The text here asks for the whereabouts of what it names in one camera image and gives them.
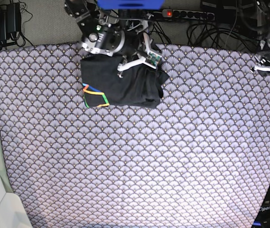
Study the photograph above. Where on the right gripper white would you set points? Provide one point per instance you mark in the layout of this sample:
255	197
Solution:
143	54

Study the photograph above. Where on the dark grey T-shirt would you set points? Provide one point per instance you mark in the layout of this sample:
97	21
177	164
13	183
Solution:
104	85

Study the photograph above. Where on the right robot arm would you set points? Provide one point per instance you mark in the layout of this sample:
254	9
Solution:
125	35

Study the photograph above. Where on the black power strip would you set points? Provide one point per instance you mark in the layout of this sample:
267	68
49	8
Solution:
187	14

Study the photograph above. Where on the blue box overhead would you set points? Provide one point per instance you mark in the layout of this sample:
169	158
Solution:
130	4

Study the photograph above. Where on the fan-patterned purple tablecloth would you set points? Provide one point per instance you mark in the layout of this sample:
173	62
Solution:
201	159

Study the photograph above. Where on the black power adapter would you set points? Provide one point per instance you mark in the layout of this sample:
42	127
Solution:
10	22

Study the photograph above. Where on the white plastic bin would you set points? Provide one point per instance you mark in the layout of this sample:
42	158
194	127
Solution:
12	212

